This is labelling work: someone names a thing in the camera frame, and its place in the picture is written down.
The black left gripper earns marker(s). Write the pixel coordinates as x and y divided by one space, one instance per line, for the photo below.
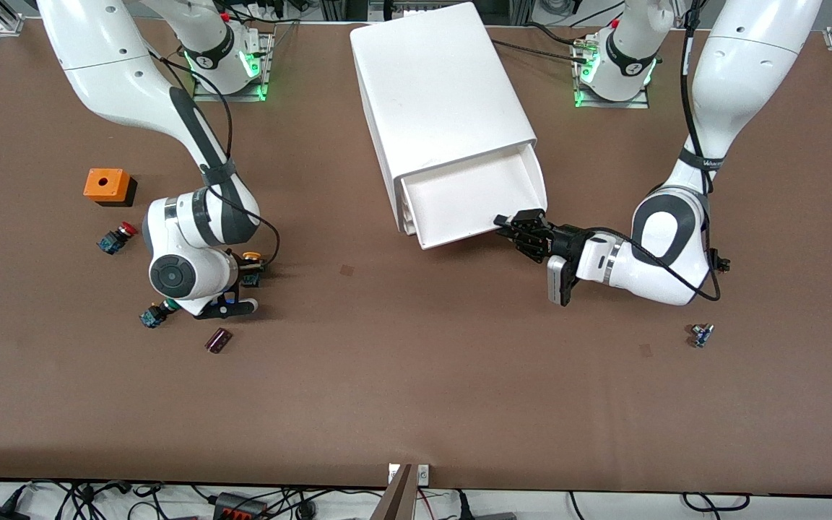
565 241

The yellow push button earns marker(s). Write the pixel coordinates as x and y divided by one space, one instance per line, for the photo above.
251 276

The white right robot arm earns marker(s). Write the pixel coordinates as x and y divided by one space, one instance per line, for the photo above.
113 65

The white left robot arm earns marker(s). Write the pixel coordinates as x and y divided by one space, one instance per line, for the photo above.
741 72

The green push button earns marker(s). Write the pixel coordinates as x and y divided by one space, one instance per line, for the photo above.
150 316

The red push button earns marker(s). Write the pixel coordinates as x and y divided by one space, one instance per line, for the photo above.
116 238

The orange button box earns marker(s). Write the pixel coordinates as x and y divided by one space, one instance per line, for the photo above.
105 186

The purple cylindrical capacitor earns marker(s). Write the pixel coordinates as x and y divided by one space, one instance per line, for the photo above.
218 340

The small metal connector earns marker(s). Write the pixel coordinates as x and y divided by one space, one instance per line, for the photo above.
702 336

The black red power strip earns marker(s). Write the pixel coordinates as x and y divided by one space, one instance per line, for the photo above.
239 508

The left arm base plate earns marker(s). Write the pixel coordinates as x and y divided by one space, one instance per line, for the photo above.
611 104

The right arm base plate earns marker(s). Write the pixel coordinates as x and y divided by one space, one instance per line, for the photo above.
235 97

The black rectangular switch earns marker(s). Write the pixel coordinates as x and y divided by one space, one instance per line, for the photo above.
724 265

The brown stand post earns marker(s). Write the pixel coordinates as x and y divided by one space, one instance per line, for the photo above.
396 502

